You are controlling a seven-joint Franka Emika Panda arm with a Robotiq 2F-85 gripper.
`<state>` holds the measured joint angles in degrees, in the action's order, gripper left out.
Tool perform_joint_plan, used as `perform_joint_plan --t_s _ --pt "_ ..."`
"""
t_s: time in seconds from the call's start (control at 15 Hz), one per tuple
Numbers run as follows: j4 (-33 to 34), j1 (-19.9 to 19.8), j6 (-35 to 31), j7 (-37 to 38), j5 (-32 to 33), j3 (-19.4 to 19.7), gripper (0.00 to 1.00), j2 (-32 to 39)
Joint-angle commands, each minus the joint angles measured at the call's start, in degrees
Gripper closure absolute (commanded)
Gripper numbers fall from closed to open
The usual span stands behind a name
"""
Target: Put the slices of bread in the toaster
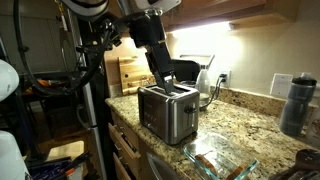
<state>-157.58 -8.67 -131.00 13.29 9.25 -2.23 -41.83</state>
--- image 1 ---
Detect wooden upper cabinet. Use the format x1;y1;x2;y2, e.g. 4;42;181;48
160;0;302;32

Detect white wall power outlet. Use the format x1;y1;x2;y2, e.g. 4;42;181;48
219;70;231;88

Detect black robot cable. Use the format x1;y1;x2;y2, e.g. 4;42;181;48
12;0;134;98

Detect stainless steel two-slot toaster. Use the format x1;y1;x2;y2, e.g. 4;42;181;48
138;85;200;145

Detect toasted bread slice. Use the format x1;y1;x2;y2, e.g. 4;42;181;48
226;163;248;180
195;154;217;175

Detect black power plug and cable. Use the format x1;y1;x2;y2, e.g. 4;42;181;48
199;73;228;111

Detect clear bottle with steel cap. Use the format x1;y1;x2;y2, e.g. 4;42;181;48
196;65;211;111

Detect black coffee maker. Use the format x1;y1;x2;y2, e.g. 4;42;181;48
171;59;200;82

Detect black camera stand pole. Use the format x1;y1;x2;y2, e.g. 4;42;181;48
74;13;111;180

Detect clear glass baking dish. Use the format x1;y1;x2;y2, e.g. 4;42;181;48
183;133;259;180

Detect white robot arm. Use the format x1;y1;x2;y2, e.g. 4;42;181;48
61;0;181;94

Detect grey sports water bottle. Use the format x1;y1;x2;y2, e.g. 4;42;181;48
279;72;317;136

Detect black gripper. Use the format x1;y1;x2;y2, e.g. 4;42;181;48
128;12;175;94

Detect wooden cutting board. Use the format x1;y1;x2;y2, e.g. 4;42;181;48
118;56;155;95

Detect wooden lower cabinet drawers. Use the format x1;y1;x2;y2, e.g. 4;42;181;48
108;111;154;180

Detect under-cabinet light strip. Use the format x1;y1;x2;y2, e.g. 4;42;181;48
172;22;235;37

